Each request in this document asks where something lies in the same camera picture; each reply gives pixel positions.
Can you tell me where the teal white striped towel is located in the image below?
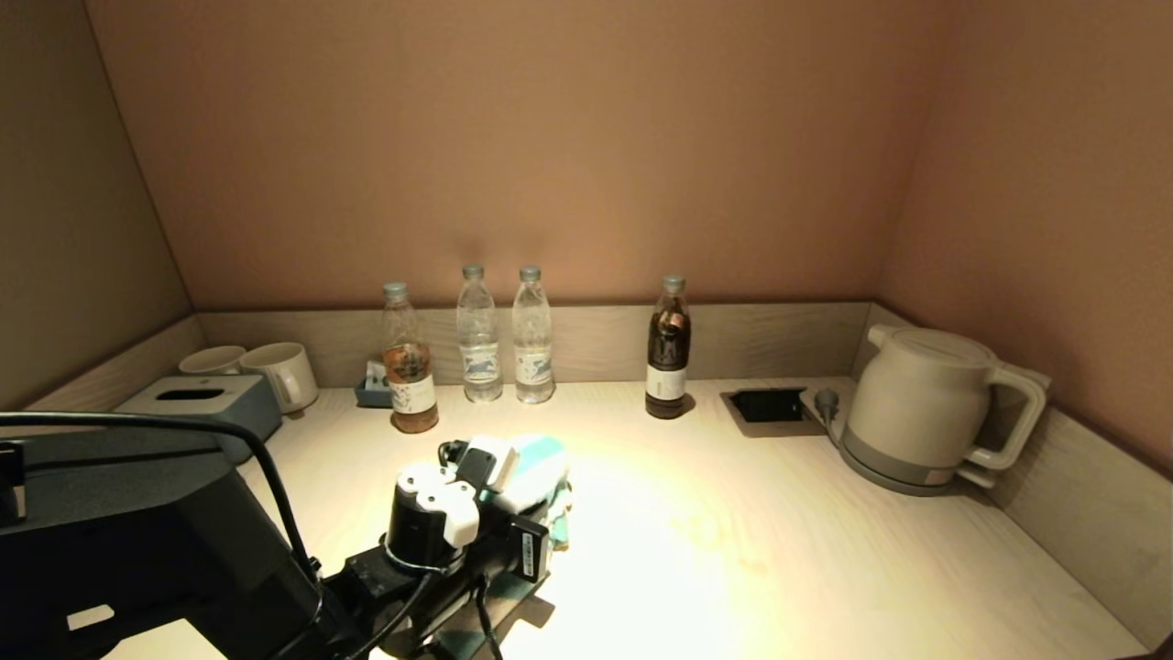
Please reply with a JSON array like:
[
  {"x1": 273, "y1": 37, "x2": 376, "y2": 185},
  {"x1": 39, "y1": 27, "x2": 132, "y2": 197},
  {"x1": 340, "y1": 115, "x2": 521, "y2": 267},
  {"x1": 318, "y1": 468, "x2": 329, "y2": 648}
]
[{"x1": 493, "y1": 434, "x2": 575, "y2": 553}]

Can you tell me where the small blue sachet tray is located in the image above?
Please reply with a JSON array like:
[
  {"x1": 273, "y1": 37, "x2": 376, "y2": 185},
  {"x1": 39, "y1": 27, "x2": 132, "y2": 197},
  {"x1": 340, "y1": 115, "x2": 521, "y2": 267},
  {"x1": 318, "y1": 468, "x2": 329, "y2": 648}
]
[{"x1": 354, "y1": 360, "x2": 396, "y2": 410}]

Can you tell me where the grey tissue box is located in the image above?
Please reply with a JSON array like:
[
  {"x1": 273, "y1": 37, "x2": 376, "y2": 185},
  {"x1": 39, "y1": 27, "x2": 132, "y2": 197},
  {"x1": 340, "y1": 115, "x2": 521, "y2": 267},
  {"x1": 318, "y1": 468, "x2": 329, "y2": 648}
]
[{"x1": 114, "y1": 373, "x2": 284, "y2": 465}]

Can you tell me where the clear water bottle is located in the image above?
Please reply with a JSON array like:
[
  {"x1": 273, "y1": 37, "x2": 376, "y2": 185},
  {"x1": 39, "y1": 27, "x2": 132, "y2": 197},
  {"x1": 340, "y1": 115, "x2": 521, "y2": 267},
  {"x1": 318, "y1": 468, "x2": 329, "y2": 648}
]
[
  {"x1": 510, "y1": 265, "x2": 556, "y2": 405},
  {"x1": 455, "y1": 264, "x2": 504, "y2": 404}
]

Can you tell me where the cream electric kettle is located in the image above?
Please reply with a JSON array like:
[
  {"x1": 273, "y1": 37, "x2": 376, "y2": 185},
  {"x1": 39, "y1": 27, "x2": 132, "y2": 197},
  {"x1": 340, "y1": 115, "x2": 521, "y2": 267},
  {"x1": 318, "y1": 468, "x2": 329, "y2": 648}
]
[{"x1": 843, "y1": 324, "x2": 1049, "y2": 473}]

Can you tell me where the white ceramic mug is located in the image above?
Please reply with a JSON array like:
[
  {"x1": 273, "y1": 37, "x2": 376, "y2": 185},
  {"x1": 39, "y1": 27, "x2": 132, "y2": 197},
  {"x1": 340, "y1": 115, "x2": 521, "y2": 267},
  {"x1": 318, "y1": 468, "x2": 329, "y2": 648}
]
[
  {"x1": 178, "y1": 345, "x2": 249, "y2": 377},
  {"x1": 239, "y1": 342, "x2": 321, "y2": 417}
]

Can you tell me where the dark drink bottle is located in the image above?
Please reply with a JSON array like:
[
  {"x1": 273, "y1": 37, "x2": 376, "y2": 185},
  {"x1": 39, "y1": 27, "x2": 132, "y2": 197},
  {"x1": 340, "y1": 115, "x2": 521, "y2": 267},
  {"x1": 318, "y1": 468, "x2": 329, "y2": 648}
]
[{"x1": 643, "y1": 274, "x2": 693, "y2": 421}]

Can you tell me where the recessed black power socket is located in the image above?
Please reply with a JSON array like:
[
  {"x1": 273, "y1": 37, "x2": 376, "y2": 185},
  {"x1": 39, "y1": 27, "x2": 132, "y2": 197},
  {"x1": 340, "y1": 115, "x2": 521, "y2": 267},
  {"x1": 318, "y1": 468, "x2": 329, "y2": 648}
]
[{"x1": 718, "y1": 388, "x2": 827, "y2": 439}]

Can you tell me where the grey kettle base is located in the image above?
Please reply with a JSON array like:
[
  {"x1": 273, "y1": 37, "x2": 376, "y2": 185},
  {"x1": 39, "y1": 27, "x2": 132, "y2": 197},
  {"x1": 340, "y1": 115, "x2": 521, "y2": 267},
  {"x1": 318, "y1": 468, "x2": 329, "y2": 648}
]
[{"x1": 835, "y1": 428, "x2": 998, "y2": 498}]

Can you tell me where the amber tea bottle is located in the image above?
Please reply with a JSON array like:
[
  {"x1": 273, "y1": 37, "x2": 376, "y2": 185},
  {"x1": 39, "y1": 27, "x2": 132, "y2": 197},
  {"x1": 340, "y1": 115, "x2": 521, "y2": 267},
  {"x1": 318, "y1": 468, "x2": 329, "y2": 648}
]
[{"x1": 381, "y1": 281, "x2": 440, "y2": 435}]

